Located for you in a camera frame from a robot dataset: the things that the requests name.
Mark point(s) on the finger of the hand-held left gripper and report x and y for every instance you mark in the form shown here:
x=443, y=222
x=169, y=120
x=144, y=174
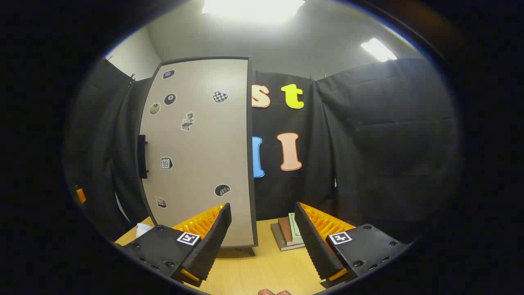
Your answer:
x=80, y=195

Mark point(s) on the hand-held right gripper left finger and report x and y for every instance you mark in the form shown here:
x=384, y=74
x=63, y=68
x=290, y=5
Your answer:
x=213, y=241

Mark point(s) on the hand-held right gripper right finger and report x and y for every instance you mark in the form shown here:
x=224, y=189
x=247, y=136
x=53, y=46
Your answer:
x=313, y=241

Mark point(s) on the grey cabinet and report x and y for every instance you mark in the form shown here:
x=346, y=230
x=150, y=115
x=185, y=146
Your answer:
x=251, y=164

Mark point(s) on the grey cabinet door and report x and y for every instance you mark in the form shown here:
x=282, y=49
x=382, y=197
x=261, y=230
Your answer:
x=204, y=143

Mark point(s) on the small white object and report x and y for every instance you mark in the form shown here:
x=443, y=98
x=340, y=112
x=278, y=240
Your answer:
x=143, y=230

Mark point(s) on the black backdrop cloth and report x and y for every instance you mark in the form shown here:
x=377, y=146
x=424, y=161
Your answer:
x=389, y=143

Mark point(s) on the narrow ceiling light panel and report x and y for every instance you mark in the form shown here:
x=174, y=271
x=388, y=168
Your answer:
x=378, y=50

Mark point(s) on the large ceiling light panel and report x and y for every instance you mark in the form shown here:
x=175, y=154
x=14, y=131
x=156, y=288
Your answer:
x=254, y=8

